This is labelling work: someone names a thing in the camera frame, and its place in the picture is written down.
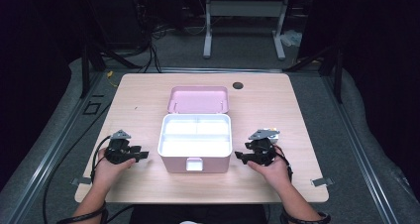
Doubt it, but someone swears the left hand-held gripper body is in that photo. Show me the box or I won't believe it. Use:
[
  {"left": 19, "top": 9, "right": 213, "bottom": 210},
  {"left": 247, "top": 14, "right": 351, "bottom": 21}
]
[{"left": 104, "top": 129, "right": 137, "bottom": 166}]

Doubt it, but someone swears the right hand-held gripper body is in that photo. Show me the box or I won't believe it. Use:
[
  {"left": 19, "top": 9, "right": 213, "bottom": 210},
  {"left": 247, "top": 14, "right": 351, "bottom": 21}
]
[{"left": 244, "top": 128, "right": 281, "bottom": 168}]

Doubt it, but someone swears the white divided tray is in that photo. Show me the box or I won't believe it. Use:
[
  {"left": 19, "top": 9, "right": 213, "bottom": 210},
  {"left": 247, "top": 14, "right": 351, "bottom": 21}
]
[{"left": 157, "top": 113, "right": 233, "bottom": 159}]

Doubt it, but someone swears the pink storage box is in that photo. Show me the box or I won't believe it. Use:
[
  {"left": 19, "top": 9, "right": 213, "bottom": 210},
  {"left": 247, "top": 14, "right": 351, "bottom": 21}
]
[{"left": 157, "top": 85, "right": 234, "bottom": 174}]

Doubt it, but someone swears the person's right hand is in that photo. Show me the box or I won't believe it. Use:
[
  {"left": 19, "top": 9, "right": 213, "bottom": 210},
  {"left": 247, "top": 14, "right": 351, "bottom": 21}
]
[{"left": 247, "top": 146, "right": 293, "bottom": 189}]

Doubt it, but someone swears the person's left hand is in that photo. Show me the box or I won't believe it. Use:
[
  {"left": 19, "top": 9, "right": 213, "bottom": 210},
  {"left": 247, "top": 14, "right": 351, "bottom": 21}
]
[{"left": 92, "top": 148, "right": 137, "bottom": 189}]

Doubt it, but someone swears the grey tape strip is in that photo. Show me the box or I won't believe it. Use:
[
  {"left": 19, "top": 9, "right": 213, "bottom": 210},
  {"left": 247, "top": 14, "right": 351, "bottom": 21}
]
[
  {"left": 310, "top": 176, "right": 335, "bottom": 188},
  {"left": 69, "top": 176, "right": 93, "bottom": 187}
]

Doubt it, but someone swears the person's black clothing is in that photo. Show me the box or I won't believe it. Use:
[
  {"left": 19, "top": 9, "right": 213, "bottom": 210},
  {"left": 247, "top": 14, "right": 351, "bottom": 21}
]
[{"left": 128, "top": 203, "right": 269, "bottom": 224}]

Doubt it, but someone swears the yellow tag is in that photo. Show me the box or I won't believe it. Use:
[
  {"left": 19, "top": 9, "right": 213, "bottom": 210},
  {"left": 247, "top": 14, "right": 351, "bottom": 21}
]
[{"left": 105, "top": 70, "right": 119, "bottom": 88}]

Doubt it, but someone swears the black stand leg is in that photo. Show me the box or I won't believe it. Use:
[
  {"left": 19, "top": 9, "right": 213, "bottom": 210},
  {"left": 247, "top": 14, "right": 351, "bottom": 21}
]
[
  {"left": 80, "top": 44, "right": 107, "bottom": 99},
  {"left": 318, "top": 44, "right": 345, "bottom": 104}
]

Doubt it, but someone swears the clear plastic bag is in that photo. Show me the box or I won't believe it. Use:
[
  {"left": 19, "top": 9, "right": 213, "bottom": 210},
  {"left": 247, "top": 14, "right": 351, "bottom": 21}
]
[{"left": 279, "top": 30, "right": 303, "bottom": 49}]

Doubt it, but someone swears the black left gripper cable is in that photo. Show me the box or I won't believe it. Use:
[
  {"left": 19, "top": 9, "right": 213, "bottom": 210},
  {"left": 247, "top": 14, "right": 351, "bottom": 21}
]
[{"left": 56, "top": 135, "right": 114, "bottom": 224}]

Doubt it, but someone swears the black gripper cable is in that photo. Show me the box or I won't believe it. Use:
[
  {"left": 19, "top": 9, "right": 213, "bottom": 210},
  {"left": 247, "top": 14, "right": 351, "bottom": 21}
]
[
  {"left": 56, "top": 135, "right": 114, "bottom": 224},
  {"left": 276, "top": 147, "right": 332, "bottom": 224}
]

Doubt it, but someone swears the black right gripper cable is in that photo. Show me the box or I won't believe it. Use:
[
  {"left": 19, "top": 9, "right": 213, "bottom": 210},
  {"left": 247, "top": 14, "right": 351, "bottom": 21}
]
[{"left": 276, "top": 147, "right": 332, "bottom": 224}]

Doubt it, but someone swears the metal floor rail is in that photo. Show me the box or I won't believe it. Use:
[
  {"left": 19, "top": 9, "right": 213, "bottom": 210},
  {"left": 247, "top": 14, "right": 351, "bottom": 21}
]
[
  {"left": 321, "top": 73, "right": 402, "bottom": 224},
  {"left": 0, "top": 72, "right": 104, "bottom": 224}
]

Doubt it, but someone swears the black cable bundle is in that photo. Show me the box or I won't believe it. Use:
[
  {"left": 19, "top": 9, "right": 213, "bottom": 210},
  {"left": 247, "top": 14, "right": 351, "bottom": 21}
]
[{"left": 98, "top": 20, "right": 163, "bottom": 74}]

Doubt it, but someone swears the white metal desk frame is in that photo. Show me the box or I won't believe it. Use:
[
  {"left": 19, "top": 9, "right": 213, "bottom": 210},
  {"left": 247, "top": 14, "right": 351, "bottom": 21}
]
[{"left": 202, "top": 0, "right": 291, "bottom": 60}]

